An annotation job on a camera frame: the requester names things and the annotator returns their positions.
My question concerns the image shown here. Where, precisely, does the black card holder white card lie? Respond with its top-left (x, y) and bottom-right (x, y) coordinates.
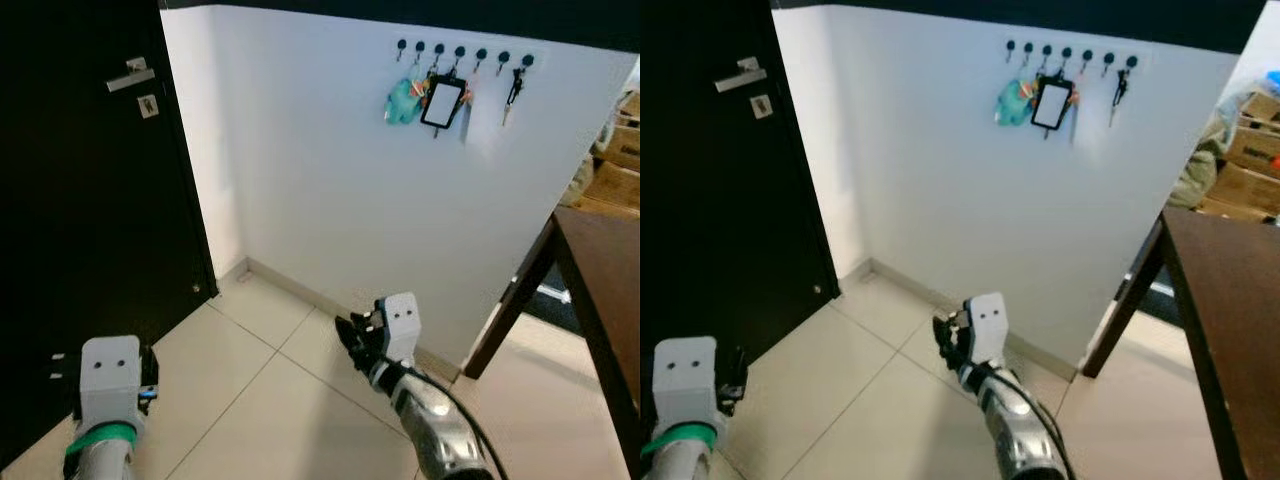
top-left (420, 70), bottom-right (469, 131)
top-left (1030, 72), bottom-right (1076, 133)

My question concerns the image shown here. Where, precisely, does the black door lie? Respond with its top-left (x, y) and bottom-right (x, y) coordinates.
top-left (0, 0), bottom-right (219, 471)
top-left (640, 0), bottom-right (841, 441)

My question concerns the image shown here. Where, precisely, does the dark brown wooden table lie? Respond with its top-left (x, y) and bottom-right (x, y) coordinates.
top-left (1080, 207), bottom-right (1280, 480)
top-left (462, 205), bottom-right (641, 480)

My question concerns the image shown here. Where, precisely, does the plain large cardboard box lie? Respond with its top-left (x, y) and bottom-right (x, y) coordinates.
top-left (583, 160), bottom-right (641, 209)
top-left (1210, 160), bottom-right (1280, 213)

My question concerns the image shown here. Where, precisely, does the grey green cloth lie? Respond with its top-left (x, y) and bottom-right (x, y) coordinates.
top-left (568, 150), bottom-right (601, 208)
top-left (1165, 110), bottom-right (1231, 211)

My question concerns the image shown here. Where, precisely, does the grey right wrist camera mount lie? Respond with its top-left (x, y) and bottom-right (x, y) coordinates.
top-left (965, 292), bottom-right (1007, 366)
top-left (378, 292), bottom-right (419, 366)

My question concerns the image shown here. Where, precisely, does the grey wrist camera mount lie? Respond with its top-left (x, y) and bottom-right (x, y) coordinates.
top-left (652, 336), bottom-right (719, 433)
top-left (378, 292), bottom-right (419, 366)
top-left (965, 292), bottom-right (1007, 366)
top-left (78, 335), bottom-right (144, 431)

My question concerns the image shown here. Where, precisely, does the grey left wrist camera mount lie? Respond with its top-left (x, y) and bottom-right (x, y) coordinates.
top-left (652, 336), bottom-right (719, 433)
top-left (78, 335), bottom-right (144, 431)

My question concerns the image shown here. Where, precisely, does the teal plush keychain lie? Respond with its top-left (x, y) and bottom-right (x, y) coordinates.
top-left (384, 75), bottom-right (426, 126)
top-left (994, 77), bottom-right (1036, 128)

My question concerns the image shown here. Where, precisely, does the silver door handle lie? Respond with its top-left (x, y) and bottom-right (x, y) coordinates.
top-left (714, 57), bottom-right (767, 94)
top-left (106, 58), bottom-right (157, 93)

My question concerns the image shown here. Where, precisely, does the white hook rail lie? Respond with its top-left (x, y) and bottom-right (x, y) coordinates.
top-left (390, 33), bottom-right (549, 81)
top-left (1000, 34), bottom-right (1153, 81)

